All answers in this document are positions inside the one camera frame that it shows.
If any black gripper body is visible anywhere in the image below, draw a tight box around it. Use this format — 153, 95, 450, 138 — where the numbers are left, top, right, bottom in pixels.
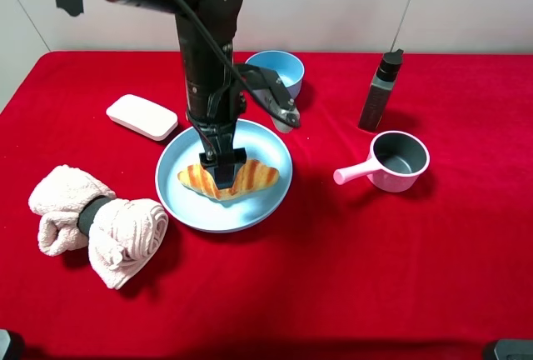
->
187, 63, 291, 154

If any toy croissant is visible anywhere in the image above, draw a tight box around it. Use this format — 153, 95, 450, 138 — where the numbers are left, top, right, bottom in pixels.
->
177, 159, 280, 202

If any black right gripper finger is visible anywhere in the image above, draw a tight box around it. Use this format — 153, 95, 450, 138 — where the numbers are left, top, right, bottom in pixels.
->
253, 89, 301, 133

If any small blue bowl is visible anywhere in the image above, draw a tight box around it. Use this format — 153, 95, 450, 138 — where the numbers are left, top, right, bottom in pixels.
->
246, 50, 305, 99

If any dark pump bottle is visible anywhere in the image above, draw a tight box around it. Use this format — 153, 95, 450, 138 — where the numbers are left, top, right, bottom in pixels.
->
358, 49, 404, 132

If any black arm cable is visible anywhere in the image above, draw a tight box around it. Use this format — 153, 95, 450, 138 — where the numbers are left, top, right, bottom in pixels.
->
137, 0, 301, 161

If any black towel band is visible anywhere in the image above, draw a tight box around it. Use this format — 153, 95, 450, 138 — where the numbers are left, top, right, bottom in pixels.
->
77, 195, 112, 237

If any dark object bottom right corner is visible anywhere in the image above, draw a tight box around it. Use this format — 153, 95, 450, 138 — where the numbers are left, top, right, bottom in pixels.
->
482, 339, 533, 360

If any dark object bottom left corner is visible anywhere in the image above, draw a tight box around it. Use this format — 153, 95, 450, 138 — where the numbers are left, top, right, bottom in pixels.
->
0, 329, 12, 360

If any pink saucepan with handle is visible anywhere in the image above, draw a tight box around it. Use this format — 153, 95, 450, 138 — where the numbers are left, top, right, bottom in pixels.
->
333, 130, 431, 193

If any pink rolled towel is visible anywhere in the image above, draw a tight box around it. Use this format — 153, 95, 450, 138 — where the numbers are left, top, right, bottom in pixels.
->
28, 165, 169, 290

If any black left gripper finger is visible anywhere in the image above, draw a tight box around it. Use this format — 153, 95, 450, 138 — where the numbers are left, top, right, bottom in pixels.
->
200, 147, 247, 189

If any large blue plate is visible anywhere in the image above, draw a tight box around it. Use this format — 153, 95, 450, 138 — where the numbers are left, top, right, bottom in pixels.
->
155, 119, 293, 233

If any white soap box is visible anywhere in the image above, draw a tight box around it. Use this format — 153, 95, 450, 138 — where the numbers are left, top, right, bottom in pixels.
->
106, 94, 178, 141

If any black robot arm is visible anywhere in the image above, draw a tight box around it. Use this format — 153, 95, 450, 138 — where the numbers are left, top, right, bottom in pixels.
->
56, 0, 300, 188

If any dark object corner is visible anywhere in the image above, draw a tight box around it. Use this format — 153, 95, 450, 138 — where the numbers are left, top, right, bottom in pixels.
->
482, 339, 533, 360
0, 329, 12, 360

